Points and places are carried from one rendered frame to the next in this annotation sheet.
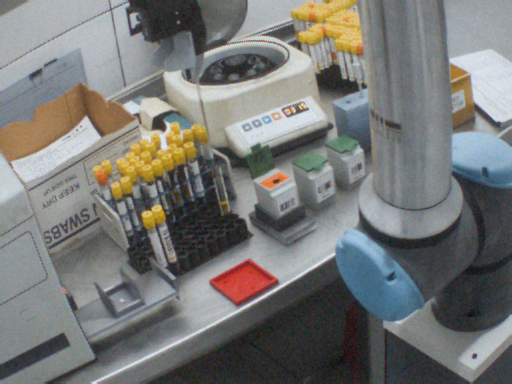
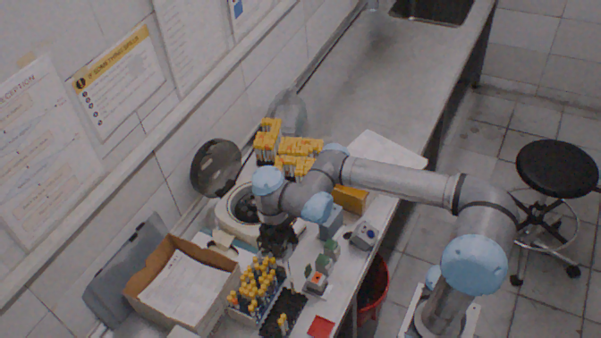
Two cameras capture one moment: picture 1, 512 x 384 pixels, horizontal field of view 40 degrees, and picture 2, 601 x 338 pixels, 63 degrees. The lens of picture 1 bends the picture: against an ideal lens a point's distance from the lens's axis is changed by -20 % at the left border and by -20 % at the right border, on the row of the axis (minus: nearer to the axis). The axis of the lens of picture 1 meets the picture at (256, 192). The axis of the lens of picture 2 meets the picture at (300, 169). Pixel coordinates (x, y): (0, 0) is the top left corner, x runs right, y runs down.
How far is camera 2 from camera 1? 89 cm
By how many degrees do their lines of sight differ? 26
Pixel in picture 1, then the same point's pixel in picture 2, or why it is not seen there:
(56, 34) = (138, 208)
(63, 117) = (163, 255)
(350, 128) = (328, 232)
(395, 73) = (457, 309)
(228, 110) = not seen: hidden behind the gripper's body
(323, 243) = (341, 295)
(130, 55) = (181, 199)
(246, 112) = not seen: hidden behind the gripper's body
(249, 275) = (321, 323)
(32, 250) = not seen: outside the picture
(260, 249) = (316, 306)
